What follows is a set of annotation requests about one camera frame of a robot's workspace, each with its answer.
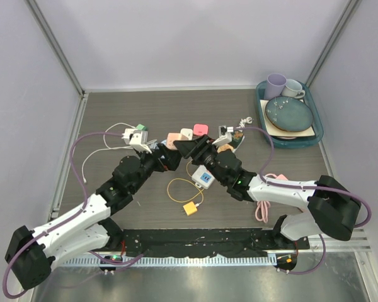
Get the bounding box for white thin cable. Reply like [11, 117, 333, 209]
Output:
[81, 123, 160, 185]

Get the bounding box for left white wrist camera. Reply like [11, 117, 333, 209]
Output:
[122, 128, 152, 154]

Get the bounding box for yellow charger block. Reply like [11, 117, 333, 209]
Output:
[183, 201, 200, 216]

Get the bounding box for purple cup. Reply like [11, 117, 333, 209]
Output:
[264, 73, 287, 100]

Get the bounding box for orange cube socket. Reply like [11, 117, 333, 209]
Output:
[217, 143, 234, 154]

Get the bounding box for red pink flat charger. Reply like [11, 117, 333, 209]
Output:
[193, 123, 209, 137]

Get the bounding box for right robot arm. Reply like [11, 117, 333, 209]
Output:
[173, 135, 362, 249]

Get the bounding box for pink cube socket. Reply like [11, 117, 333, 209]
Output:
[166, 133, 186, 150]

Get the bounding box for dark blue plate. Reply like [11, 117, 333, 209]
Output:
[265, 96, 314, 132]

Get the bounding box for green plug adapter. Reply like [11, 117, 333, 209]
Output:
[136, 124, 148, 131]

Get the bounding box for grey blue mug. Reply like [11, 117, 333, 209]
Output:
[281, 79, 306, 99]

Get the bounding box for black mounting base plate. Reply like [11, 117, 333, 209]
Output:
[122, 228, 310, 258]

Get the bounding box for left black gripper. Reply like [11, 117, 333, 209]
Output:
[130, 143, 181, 193]

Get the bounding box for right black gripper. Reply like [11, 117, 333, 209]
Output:
[174, 135, 227, 186]

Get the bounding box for white charger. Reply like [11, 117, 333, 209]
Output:
[180, 128, 193, 140]

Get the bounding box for pink coiled cord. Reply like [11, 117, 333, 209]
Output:
[254, 172, 278, 223]

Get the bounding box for yellow charging cable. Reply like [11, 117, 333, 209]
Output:
[166, 160, 205, 210]

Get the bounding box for white multicolour power strip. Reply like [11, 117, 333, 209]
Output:
[191, 115, 255, 190]

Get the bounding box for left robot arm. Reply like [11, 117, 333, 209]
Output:
[4, 143, 181, 291]

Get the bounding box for dark green cube socket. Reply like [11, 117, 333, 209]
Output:
[229, 130, 244, 153]

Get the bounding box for teal plastic tray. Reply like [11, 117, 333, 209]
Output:
[255, 81, 324, 149]

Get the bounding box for cream square plate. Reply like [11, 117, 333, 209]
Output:
[260, 100, 315, 138]

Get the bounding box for pink power strip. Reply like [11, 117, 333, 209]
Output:
[264, 173, 288, 181]

